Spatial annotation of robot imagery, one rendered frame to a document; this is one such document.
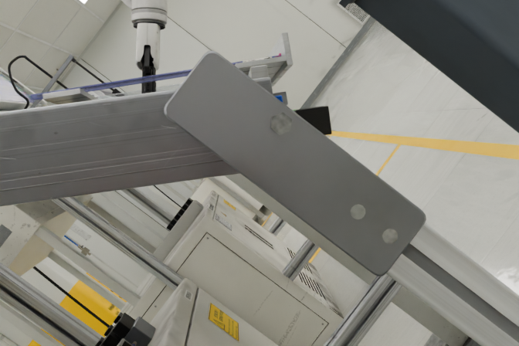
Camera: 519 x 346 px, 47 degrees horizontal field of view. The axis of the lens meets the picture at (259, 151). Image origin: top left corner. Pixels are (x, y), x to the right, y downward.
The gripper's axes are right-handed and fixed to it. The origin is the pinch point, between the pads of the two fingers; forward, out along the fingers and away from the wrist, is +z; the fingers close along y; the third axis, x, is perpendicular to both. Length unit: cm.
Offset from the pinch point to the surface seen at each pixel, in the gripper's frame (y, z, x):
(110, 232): -41, 38, -15
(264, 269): -43, 51, 32
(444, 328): 14, 54, 67
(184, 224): -78, 40, 6
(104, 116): 103, 14, 7
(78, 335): 30, 49, -10
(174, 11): -697, -193, -31
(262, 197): 13.8, 24.8, 25.9
